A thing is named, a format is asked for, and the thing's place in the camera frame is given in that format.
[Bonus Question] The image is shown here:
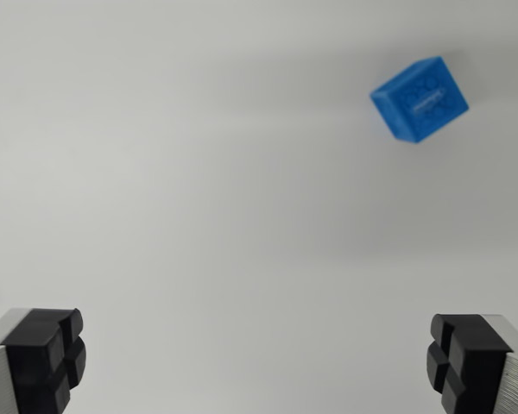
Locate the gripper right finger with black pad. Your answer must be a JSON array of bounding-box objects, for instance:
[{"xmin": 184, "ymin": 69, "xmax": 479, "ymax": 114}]
[{"xmin": 426, "ymin": 312, "xmax": 518, "ymax": 414}]

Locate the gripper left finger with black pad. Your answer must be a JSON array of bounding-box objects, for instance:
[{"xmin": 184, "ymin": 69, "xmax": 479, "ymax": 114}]
[{"xmin": 0, "ymin": 307, "xmax": 88, "ymax": 414}]

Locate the blue textured cube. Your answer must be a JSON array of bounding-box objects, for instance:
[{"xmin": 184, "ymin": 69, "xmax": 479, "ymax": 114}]
[{"xmin": 369, "ymin": 55, "xmax": 471, "ymax": 145}]

